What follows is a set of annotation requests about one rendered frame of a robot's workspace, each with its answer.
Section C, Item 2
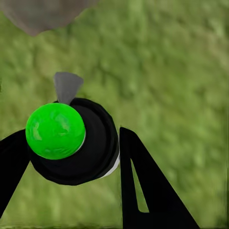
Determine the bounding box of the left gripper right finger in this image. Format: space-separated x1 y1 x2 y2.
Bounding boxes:
119 127 201 229

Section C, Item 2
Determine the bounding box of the pesticide atomizer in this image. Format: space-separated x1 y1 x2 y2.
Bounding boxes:
26 72 120 186

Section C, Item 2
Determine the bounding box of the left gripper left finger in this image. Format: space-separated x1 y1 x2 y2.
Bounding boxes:
0 130 30 218

